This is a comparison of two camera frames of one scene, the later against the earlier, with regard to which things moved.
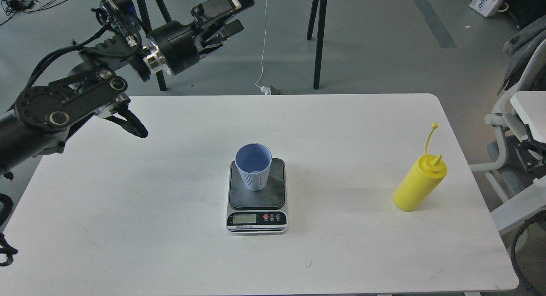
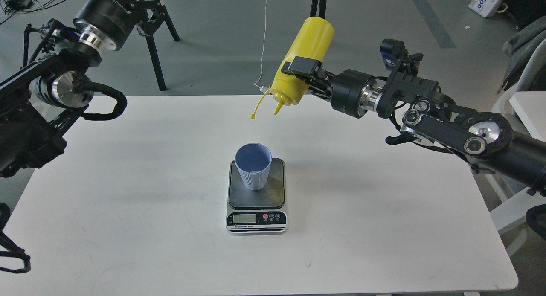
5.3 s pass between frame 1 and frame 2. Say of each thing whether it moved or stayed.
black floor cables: stayed
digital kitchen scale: stayed
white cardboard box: stayed
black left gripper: moved
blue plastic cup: stayed
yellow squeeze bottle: moved
